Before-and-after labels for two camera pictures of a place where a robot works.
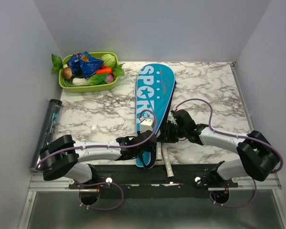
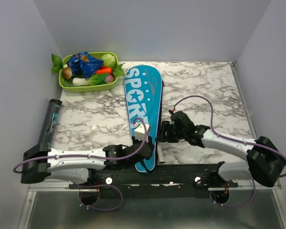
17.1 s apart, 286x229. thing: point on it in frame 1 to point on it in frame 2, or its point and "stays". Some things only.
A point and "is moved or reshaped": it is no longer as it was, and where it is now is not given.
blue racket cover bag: [155, 86] is moved or reshaped
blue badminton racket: [168, 162] to [160, 153]
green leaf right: [117, 70] stays
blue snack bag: [82, 64] stays
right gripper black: [165, 135] stays
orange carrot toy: [104, 71] stays
